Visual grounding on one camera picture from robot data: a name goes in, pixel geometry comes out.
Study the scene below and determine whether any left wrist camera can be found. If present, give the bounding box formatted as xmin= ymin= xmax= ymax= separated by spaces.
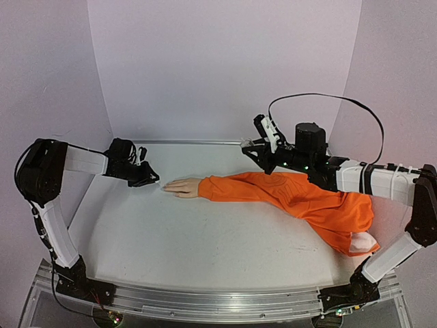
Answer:
xmin=128 ymin=145 xmax=147 ymax=166

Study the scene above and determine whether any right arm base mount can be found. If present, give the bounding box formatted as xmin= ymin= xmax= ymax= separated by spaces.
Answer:
xmin=318 ymin=260 xmax=380 ymax=314

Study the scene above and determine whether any aluminium front rail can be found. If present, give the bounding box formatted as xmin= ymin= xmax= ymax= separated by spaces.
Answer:
xmin=35 ymin=263 xmax=402 ymax=323

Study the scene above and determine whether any mannequin hand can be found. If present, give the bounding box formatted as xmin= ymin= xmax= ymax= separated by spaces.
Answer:
xmin=163 ymin=178 xmax=202 ymax=199

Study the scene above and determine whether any clear nail polish bottle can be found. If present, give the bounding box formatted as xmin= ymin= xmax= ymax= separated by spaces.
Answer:
xmin=240 ymin=138 xmax=255 ymax=148

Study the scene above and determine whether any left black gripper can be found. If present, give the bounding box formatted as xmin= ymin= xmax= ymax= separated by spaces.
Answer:
xmin=116 ymin=161 xmax=159 ymax=188

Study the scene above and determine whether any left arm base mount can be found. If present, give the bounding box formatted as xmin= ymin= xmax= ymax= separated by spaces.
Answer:
xmin=54 ymin=256 xmax=116 ymax=307

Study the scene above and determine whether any orange sweatshirt sleeve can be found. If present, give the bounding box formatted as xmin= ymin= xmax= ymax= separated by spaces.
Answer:
xmin=199 ymin=172 xmax=374 ymax=256

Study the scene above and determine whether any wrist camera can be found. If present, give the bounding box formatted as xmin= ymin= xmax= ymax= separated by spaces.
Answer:
xmin=128 ymin=145 xmax=147 ymax=166
xmin=253 ymin=114 xmax=287 ymax=154

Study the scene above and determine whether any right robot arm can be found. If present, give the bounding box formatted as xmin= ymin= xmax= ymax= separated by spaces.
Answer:
xmin=240 ymin=115 xmax=436 ymax=283

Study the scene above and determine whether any aluminium rail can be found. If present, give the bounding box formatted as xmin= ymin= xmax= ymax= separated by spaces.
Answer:
xmin=113 ymin=138 xmax=330 ymax=148
xmin=35 ymin=263 xmax=402 ymax=323

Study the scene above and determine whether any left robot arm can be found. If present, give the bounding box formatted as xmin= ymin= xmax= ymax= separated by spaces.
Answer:
xmin=14 ymin=138 xmax=160 ymax=269

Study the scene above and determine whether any aluminium back rail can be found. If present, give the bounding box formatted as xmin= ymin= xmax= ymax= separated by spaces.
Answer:
xmin=113 ymin=138 xmax=330 ymax=148

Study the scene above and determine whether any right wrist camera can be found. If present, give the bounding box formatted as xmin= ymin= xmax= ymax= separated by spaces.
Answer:
xmin=253 ymin=114 xmax=287 ymax=154

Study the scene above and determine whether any black right camera cable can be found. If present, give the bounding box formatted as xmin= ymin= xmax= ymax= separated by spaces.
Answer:
xmin=268 ymin=94 xmax=386 ymax=167

